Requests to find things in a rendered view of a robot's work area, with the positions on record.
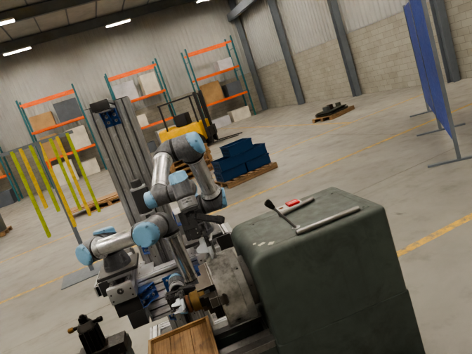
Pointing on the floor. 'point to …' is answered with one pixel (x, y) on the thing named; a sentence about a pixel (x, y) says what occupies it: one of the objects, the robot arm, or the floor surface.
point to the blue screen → (430, 72)
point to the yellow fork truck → (208, 131)
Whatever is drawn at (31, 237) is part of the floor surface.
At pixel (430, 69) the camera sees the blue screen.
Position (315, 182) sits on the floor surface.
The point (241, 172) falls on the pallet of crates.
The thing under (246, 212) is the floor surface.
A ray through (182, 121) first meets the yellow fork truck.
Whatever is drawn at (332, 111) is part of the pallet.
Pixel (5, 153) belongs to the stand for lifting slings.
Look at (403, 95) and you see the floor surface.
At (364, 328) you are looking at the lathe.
